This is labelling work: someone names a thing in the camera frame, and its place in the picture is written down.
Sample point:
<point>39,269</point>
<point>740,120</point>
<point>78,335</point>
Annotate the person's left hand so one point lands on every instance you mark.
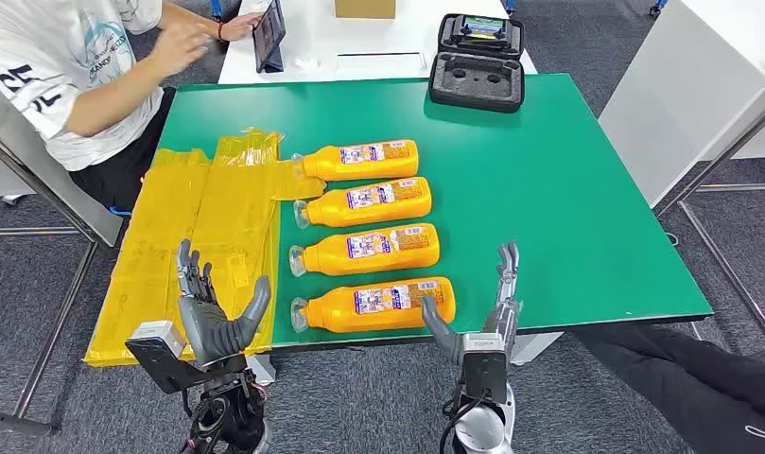
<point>241,26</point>

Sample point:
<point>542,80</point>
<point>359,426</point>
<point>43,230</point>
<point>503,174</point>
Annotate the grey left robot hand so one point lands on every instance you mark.
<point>210,326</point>

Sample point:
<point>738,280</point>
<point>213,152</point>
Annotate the person's right hand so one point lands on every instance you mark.
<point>180,49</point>

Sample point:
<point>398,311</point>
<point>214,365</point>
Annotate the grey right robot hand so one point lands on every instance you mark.
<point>506,313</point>

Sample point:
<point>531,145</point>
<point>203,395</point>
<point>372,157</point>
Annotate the orange detergent bottle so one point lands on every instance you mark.
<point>332,257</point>
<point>332,164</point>
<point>332,210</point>
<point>332,313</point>

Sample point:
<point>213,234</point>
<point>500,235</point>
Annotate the black tablet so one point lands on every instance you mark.
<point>268,34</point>

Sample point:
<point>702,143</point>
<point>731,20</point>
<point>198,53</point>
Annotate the white table foot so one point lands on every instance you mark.
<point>253,371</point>
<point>532,348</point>

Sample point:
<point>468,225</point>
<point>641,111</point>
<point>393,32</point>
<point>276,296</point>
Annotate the crumpled white paper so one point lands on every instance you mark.
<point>307,62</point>

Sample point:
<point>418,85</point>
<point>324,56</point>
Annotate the yellow taped cardboard mat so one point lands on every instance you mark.
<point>169,250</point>

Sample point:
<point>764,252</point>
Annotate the brown cardboard box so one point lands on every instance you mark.
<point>364,9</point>

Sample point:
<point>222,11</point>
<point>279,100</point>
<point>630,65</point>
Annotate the white table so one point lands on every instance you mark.
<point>369,37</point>

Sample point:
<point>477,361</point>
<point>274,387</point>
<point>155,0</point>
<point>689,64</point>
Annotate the person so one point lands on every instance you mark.
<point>44,62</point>

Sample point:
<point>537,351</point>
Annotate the white flat panel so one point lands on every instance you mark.
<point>382,68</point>

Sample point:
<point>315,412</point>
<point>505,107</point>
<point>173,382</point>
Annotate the black garment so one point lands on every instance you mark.
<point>701,388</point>

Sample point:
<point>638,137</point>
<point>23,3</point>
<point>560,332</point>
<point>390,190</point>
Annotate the black foam-lined case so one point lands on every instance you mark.
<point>476,94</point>

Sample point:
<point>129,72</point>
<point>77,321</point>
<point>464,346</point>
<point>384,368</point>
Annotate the black handheld controller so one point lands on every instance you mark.
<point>482,26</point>

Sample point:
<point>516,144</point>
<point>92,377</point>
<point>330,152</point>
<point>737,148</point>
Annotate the blue frame foot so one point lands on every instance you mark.
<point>216,7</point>
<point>657,7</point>
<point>510,6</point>

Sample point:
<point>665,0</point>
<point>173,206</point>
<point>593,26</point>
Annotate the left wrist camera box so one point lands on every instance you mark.
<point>159,363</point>

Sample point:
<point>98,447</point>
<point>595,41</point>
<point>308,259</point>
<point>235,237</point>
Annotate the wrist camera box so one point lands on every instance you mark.
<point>159,363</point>
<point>484,376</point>

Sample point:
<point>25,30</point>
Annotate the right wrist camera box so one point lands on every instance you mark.
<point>484,376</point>

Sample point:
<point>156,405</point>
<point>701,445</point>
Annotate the steel table frame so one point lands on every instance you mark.
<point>726,268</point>
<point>87,219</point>

